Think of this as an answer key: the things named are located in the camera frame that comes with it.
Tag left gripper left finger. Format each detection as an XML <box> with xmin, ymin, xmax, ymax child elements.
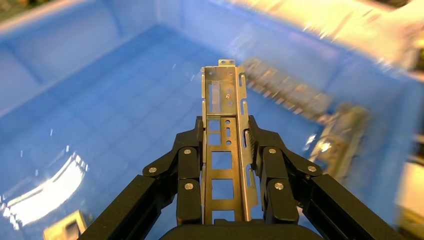
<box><xmin>77</xmin><ymin>115</ymin><xmax>205</xmax><ymax>240</ymax></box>

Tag silver slotted metal bracket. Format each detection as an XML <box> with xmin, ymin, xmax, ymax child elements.
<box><xmin>238</xmin><ymin>57</ymin><xmax>333</xmax><ymax>122</ymax></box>

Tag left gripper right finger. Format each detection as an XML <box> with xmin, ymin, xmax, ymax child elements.
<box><xmin>248</xmin><ymin>115</ymin><xmax>407</xmax><ymax>240</ymax></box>

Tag dark metal channel part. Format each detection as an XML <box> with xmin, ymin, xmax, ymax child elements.
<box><xmin>201</xmin><ymin>58</ymin><xmax>259</xmax><ymax>225</ymax></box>

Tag thin metal strip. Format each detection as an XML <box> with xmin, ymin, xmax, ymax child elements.
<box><xmin>308</xmin><ymin>101</ymin><xmax>371</xmax><ymax>185</ymax></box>

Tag blue plastic bin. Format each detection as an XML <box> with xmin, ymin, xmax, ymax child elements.
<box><xmin>0</xmin><ymin>0</ymin><xmax>424</xmax><ymax>240</ymax></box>

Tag ladder shaped metal bracket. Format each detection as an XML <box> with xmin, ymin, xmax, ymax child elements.
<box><xmin>42</xmin><ymin>209</ymin><xmax>90</xmax><ymax>240</ymax></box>

